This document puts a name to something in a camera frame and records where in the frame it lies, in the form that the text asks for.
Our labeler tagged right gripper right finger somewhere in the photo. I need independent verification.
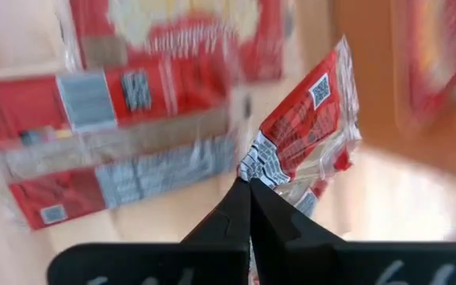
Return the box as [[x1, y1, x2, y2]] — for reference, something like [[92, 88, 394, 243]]
[[249, 177, 456, 285]]

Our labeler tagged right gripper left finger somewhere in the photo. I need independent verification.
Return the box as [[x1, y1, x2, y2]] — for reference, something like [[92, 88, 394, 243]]
[[47, 177, 252, 285]]

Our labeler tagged red popcorn bag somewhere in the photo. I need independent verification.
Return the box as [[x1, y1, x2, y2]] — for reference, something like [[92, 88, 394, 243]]
[[0, 59, 239, 179], [237, 34, 363, 285], [6, 134, 239, 231], [392, 0, 456, 134], [59, 0, 296, 82]]

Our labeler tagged orange plastic basket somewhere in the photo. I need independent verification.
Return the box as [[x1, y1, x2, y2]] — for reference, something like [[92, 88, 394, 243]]
[[330, 0, 456, 175]]

